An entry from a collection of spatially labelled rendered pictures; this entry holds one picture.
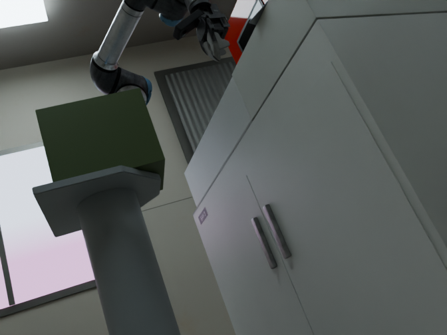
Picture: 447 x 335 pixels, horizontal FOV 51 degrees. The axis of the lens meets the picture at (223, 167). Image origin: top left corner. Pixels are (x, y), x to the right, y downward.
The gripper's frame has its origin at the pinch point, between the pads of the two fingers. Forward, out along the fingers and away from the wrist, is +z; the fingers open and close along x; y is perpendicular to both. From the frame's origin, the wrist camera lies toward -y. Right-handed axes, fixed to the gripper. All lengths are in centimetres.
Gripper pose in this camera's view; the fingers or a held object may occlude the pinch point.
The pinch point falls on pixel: (215, 57)
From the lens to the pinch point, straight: 142.3
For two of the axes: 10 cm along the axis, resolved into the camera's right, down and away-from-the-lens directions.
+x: -3.0, 4.7, 8.3
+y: 8.9, -1.8, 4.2
